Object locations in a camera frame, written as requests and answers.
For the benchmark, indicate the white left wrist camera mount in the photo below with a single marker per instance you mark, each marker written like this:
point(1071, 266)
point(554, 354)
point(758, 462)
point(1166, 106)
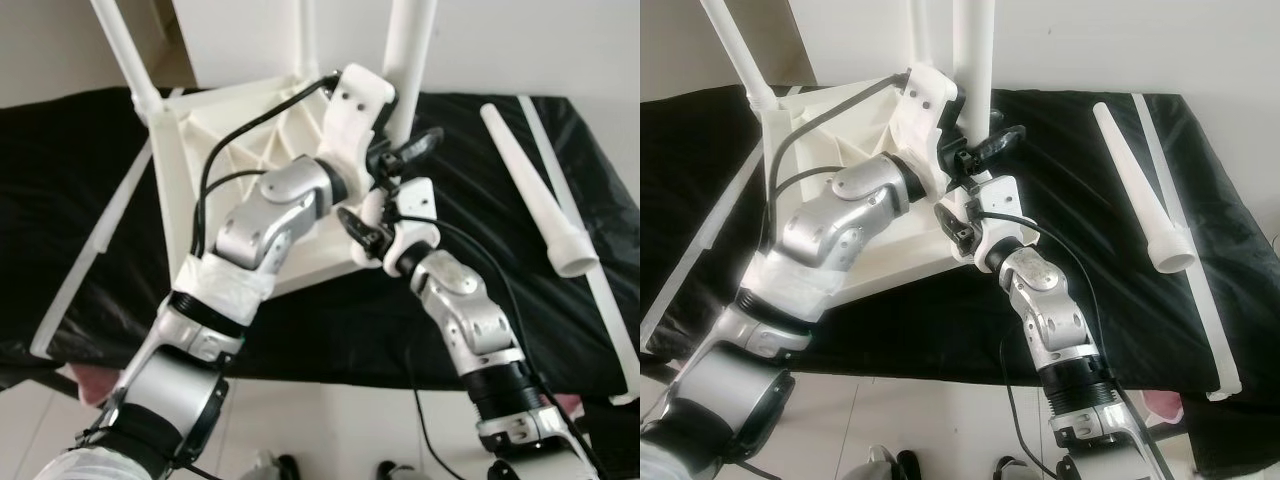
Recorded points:
point(920, 110)
point(350, 110)

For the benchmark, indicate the pink object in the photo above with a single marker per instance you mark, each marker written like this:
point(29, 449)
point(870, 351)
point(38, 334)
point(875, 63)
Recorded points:
point(1162, 405)
point(570, 404)
point(97, 385)

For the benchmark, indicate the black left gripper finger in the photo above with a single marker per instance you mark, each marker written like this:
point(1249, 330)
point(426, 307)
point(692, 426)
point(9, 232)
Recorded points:
point(1000, 143)
point(420, 147)

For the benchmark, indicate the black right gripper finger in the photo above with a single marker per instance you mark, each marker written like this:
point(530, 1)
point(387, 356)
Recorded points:
point(955, 222)
point(362, 228)

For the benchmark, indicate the long white plastic strip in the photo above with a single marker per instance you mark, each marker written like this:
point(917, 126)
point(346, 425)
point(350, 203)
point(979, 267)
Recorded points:
point(606, 320)
point(68, 300)
point(700, 240)
point(1207, 320)

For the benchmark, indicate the white tapered table leg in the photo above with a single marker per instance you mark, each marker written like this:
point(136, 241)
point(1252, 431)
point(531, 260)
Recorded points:
point(1140, 190)
point(125, 60)
point(735, 50)
point(972, 60)
point(410, 60)
point(922, 35)
point(308, 40)
point(535, 190)

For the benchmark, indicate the black table cloth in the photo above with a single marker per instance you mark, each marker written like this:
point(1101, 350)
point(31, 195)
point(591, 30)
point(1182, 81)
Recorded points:
point(1060, 180)
point(80, 180)

